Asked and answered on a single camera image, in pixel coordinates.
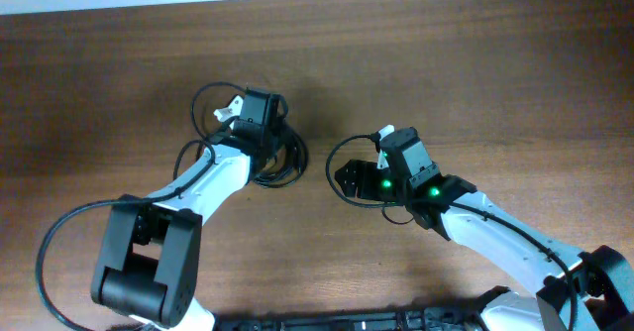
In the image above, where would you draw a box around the black usb cable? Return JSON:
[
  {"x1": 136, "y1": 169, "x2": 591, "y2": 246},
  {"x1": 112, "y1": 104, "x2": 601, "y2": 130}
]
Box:
[{"x1": 190, "y1": 81, "x2": 311, "y2": 190}]

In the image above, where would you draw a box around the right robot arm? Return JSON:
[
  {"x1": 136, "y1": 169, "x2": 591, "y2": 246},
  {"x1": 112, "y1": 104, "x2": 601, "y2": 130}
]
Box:
[{"x1": 325, "y1": 125, "x2": 633, "y2": 330}]

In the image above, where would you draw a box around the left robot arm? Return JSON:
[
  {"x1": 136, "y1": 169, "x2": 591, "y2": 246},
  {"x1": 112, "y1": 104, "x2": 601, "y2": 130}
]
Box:
[{"x1": 90, "y1": 89, "x2": 289, "y2": 330}]

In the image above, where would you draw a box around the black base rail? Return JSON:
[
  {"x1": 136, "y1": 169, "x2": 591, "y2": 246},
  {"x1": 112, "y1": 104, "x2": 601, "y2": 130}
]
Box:
[{"x1": 214, "y1": 300, "x2": 487, "y2": 331}]

